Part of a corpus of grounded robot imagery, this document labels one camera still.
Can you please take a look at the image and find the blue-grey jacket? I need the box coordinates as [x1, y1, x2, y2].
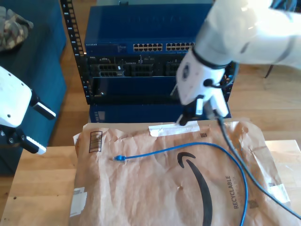
[270, 0, 301, 22]

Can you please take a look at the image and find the black rack shelf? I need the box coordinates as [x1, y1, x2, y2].
[90, 75, 229, 105]

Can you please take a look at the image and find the blue network cable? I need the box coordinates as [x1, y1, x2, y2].
[112, 142, 249, 226]

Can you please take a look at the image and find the camouflage cloth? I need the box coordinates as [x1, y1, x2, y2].
[0, 6, 34, 52]

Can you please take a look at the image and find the black camera cable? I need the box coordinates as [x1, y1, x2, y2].
[203, 62, 301, 219]

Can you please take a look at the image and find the black rack server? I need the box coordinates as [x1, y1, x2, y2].
[86, 54, 189, 78]

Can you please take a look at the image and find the blue sofa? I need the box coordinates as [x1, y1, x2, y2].
[0, 0, 68, 176]

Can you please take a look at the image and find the black rack frame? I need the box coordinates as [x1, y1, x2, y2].
[60, 0, 236, 105]

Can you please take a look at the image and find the brown paper mailer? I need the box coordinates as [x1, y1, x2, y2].
[69, 119, 292, 226]

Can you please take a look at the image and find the blue network switch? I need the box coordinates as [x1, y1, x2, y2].
[84, 5, 214, 56]

